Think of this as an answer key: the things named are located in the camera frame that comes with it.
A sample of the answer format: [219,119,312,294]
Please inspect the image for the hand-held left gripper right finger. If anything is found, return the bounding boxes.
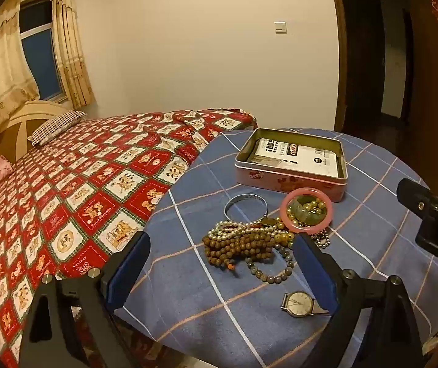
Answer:
[292,233,434,368]

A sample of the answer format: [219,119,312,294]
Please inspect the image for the brown wooden door frame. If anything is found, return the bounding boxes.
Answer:
[328,0,348,131]

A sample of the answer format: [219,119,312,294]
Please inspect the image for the yellow bead bracelet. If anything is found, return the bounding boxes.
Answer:
[286,196,328,220]

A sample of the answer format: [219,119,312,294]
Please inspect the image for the striped pillow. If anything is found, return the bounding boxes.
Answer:
[27,110,88,146]

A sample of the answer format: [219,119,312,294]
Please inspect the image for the cream wooden headboard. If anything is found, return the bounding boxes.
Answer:
[0,100,70,185]

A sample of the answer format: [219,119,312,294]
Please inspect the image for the blue plaid cloth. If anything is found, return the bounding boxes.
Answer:
[121,127,438,368]

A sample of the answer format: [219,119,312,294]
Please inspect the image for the silver bangle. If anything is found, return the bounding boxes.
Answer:
[224,195,269,225]

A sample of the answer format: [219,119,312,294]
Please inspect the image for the pink bangle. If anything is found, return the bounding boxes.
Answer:
[279,187,334,234]

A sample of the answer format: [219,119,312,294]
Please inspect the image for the brown wooden bead bracelet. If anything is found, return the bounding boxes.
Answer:
[202,230,278,274]

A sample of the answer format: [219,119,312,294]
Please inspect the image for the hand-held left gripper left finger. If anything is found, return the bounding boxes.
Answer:
[19,231,151,368]

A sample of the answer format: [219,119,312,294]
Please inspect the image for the pearl necklace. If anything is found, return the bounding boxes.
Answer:
[208,220,281,239]

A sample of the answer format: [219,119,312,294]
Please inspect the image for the wide beige curtain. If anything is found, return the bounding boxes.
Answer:
[0,0,41,154]

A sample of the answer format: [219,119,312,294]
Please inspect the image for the window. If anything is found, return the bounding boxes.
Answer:
[19,0,68,102]

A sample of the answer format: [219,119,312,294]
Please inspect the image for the dark metallic bead bracelet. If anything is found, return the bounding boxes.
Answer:
[311,228,331,250]

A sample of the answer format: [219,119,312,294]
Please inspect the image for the red printed bedspread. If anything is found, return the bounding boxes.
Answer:
[0,108,258,368]

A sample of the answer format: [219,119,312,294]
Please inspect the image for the grey stone bead bracelet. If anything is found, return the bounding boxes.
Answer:
[246,243,295,284]

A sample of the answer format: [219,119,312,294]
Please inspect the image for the pink tin box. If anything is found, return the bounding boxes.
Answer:
[235,127,348,202]

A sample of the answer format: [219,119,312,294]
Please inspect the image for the printed paper packets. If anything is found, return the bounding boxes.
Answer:
[247,138,339,179]

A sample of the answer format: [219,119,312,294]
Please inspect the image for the silver wristwatch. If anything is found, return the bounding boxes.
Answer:
[280,290,330,318]

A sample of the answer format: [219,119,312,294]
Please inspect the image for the green jade piece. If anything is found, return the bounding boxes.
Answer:
[290,199,319,226]

